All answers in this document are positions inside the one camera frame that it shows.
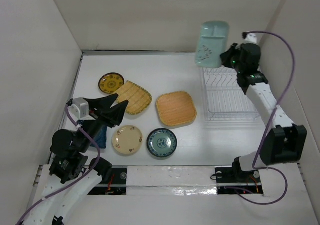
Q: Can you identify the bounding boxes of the orange square woven tray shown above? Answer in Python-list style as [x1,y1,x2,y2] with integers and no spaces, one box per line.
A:
[156,91,197,127]

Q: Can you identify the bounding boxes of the white wire dish rack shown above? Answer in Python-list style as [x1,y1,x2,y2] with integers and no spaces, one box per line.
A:
[200,66,260,122]

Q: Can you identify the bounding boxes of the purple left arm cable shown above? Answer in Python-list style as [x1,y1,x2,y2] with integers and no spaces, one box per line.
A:
[16,102,102,225]

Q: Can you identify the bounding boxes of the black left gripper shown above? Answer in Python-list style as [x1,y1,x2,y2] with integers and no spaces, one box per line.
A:
[78,92,129,151]

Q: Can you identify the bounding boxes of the blue white patterned bowl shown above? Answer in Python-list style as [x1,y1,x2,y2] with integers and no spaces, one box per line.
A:
[146,128,178,159]

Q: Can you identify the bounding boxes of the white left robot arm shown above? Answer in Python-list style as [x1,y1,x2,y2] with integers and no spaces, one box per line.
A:
[17,93,129,225]

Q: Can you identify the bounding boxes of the cream floral round plate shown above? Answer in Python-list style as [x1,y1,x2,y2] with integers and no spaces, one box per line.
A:
[112,125,143,156]

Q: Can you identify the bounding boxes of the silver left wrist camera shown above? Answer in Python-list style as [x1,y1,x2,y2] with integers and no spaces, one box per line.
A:
[67,97,89,120]

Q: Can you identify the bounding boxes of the green-rimmed bamboo tray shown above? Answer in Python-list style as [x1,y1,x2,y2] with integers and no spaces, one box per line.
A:
[114,80,153,115]

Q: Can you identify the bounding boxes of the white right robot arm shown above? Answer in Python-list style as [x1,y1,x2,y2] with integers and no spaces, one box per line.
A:
[220,43,307,182]

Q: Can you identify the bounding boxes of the yellow brown round plate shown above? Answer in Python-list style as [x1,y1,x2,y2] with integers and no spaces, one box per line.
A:
[98,72,125,94]

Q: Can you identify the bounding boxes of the light blue divided plate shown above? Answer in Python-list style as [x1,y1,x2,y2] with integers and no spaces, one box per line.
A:
[195,21,230,69]

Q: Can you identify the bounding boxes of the dark blue plate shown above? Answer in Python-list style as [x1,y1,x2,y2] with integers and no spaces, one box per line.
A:
[77,120,108,149]

